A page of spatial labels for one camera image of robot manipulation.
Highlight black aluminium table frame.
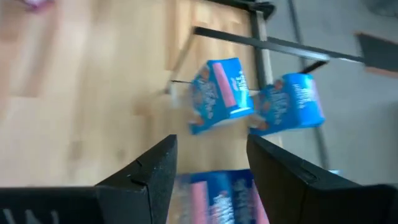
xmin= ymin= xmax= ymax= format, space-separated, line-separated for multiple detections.
xmin=214 ymin=0 xmax=331 ymax=170

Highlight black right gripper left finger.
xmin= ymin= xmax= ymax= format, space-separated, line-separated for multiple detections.
xmin=95 ymin=134 xmax=178 ymax=224

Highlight light blue Rice Krispies box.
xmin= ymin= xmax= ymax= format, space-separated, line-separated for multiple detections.
xmin=188 ymin=57 xmax=256 ymax=136
xmin=248 ymin=72 xmax=326 ymax=137

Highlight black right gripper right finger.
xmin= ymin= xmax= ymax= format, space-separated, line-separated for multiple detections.
xmin=247 ymin=134 xmax=368 ymax=224

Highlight dark blue Frosted Flakes box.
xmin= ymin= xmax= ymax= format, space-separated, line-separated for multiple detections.
xmin=167 ymin=169 xmax=271 ymax=224

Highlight dark mat orange stripes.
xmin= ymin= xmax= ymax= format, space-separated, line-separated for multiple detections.
xmin=355 ymin=30 xmax=398 ymax=78

